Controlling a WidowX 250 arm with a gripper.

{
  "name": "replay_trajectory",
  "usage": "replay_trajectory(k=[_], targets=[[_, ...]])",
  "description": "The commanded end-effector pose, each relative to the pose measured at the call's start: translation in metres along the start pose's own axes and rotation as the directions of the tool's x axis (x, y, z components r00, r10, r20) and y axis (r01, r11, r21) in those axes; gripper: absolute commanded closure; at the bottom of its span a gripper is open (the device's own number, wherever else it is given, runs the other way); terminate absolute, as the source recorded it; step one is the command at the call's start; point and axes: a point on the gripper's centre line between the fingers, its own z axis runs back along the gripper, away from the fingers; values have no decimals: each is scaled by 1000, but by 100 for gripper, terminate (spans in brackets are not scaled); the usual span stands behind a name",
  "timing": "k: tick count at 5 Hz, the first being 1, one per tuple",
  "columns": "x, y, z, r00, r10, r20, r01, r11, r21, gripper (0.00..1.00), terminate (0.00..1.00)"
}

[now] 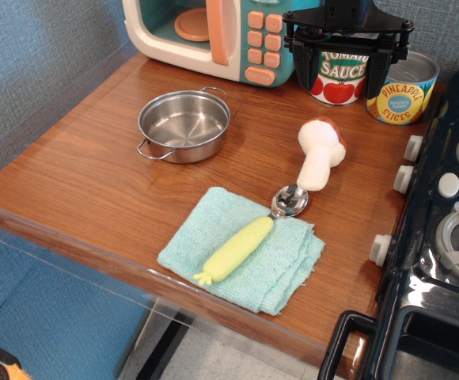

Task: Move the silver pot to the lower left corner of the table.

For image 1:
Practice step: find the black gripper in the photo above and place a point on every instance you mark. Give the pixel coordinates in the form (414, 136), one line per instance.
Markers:
(354, 31)

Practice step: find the silver steel pot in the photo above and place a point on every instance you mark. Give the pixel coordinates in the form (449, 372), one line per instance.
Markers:
(185, 126)

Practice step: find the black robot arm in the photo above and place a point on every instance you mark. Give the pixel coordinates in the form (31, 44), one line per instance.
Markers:
(348, 7)

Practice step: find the tomato sauce can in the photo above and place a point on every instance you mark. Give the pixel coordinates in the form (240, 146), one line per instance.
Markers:
(341, 78)

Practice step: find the pineapple slices can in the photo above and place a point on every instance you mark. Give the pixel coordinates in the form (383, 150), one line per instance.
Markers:
(404, 97)

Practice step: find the plush mushroom toy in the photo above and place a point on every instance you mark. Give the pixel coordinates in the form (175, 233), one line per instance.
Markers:
(324, 147)

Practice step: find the toy microwave oven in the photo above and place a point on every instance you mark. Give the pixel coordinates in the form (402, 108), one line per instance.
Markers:
(242, 41)

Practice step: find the light blue cloth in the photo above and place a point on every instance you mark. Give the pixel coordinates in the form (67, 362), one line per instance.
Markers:
(268, 277)

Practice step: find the black toy stove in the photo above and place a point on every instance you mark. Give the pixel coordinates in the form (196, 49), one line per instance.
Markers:
(415, 333)

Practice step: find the spoon with yellow handle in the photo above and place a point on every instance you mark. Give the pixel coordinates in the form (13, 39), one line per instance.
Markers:
(289, 201)

